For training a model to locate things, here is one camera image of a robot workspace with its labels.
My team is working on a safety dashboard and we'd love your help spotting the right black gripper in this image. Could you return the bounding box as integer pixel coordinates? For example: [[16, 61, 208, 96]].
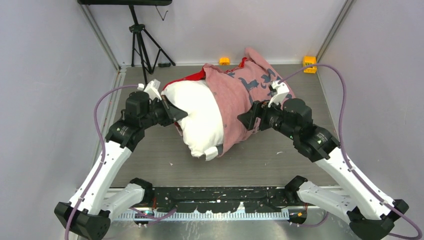
[[237, 95, 298, 140]]

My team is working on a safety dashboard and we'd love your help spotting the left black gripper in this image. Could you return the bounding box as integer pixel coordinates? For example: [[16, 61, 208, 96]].
[[140, 94, 187, 130]]

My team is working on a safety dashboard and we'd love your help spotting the white pillow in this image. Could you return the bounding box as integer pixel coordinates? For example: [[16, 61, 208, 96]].
[[161, 80, 224, 161]]

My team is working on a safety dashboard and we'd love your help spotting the pink printed pillowcase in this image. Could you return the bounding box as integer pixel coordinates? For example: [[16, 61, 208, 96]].
[[163, 47, 282, 157]]

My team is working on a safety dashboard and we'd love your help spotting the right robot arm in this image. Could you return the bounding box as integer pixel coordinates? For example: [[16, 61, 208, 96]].
[[237, 98, 409, 240]]

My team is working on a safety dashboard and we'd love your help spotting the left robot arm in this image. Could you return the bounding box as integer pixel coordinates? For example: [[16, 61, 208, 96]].
[[54, 91, 188, 240]]

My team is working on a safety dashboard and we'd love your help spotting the small black floor object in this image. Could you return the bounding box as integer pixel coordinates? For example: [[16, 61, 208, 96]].
[[157, 62, 172, 68]]

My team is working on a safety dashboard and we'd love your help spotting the small yellow toy block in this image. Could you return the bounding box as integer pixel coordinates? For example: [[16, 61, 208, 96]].
[[218, 57, 231, 66]]

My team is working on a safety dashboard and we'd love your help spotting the black tripod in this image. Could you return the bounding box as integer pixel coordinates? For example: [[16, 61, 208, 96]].
[[128, 5, 176, 85]]

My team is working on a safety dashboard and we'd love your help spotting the yellow green toy block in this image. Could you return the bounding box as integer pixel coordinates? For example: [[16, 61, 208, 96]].
[[302, 56, 317, 74]]

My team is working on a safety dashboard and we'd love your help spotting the black overhead bar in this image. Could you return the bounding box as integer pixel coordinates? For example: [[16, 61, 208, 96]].
[[77, 0, 173, 6]]

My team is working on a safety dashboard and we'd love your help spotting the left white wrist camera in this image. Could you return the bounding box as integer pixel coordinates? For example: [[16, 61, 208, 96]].
[[137, 79, 162, 101]]

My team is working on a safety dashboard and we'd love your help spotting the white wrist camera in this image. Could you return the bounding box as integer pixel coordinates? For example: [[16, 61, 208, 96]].
[[268, 81, 290, 108], [137, 79, 162, 101]]

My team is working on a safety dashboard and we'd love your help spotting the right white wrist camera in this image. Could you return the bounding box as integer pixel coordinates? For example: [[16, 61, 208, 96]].
[[268, 81, 290, 108]]

